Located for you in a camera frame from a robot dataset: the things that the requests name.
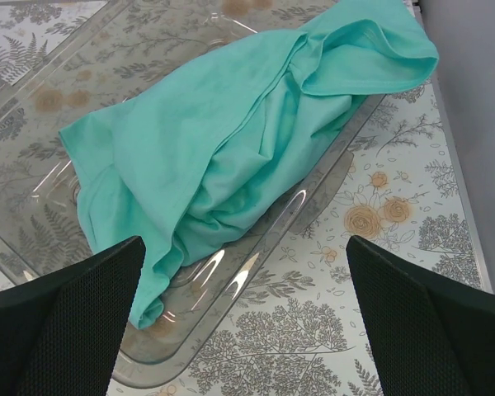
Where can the teal green t-shirt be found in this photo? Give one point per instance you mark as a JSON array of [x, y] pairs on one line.
[[196, 160]]

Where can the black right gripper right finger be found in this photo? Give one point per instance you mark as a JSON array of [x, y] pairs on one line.
[[429, 335]]

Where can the clear plastic bin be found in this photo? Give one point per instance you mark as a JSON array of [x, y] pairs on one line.
[[117, 50]]

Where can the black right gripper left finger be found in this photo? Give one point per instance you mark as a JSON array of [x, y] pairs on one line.
[[60, 334]]

